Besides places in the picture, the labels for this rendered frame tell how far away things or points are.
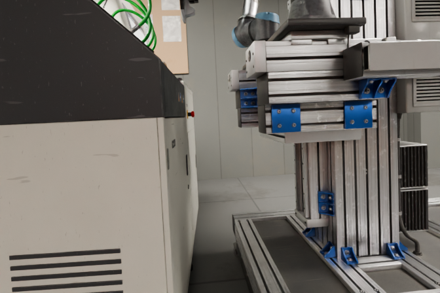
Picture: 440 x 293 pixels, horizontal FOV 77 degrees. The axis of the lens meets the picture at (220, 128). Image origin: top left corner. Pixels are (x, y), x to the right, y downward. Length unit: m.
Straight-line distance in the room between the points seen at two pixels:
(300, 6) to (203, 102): 2.55
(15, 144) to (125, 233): 0.38
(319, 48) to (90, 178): 0.74
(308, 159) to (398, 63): 0.48
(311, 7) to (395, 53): 0.26
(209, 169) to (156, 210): 2.62
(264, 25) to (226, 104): 2.07
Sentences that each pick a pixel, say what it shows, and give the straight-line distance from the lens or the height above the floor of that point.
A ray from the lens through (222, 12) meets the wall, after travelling 3.57.
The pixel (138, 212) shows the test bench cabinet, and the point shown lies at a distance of 0.83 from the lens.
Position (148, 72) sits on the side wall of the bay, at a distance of 0.78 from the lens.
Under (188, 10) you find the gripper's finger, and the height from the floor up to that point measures 1.24.
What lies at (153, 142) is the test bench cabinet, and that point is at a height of 0.72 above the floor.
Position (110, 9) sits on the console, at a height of 1.36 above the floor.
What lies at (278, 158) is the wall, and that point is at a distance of 3.53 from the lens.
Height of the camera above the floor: 0.79
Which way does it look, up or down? 3 degrees down
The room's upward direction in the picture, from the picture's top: 3 degrees counter-clockwise
